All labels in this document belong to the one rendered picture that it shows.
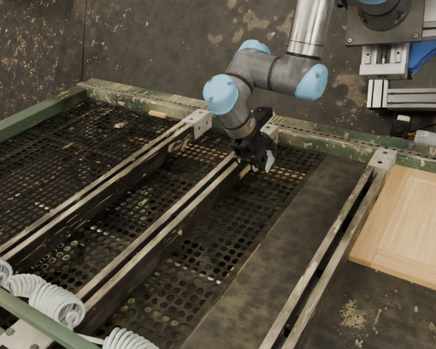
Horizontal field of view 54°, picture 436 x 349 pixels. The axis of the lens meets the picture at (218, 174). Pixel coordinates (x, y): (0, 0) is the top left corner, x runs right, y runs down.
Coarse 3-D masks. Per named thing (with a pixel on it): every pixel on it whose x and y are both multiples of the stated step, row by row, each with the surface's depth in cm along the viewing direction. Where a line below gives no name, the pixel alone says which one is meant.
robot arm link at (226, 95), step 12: (216, 84) 92; (228, 84) 90; (240, 84) 93; (204, 96) 92; (216, 96) 90; (228, 96) 90; (240, 96) 93; (216, 108) 92; (228, 108) 92; (240, 108) 94; (228, 120) 95; (240, 120) 96
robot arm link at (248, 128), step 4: (252, 116) 100; (248, 120) 98; (252, 120) 99; (248, 124) 99; (252, 124) 100; (224, 128) 100; (240, 128) 98; (244, 128) 98; (248, 128) 99; (252, 128) 100; (228, 132) 100; (232, 132) 99; (236, 132) 99; (240, 132) 99; (244, 132) 99; (248, 132) 100; (232, 136) 101; (236, 136) 101; (240, 136) 100; (244, 136) 101
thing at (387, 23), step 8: (400, 0) 122; (408, 0) 125; (360, 8) 129; (392, 8) 122; (400, 8) 124; (408, 8) 127; (360, 16) 132; (368, 16) 127; (376, 16) 124; (384, 16) 124; (392, 16) 125; (400, 16) 128; (368, 24) 132; (376, 24) 129; (384, 24) 128; (392, 24) 128
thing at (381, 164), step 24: (384, 168) 133; (360, 192) 124; (360, 216) 114; (336, 240) 112; (312, 264) 101; (336, 264) 101; (312, 288) 100; (288, 312) 90; (312, 312) 90; (288, 336) 89
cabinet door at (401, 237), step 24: (408, 168) 141; (384, 192) 131; (408, 192) 131; (432, 192) 131; (384, 216) 122; (408, 216) 122; (432, 216) 121; (360, 240) 114; (384, 240) 114; (408, 240) 114; (432, 240) 113; (360, 264) 110; (384, 264) 107; (408, 264) 106; (432, 264) 106; (432, 288) 102
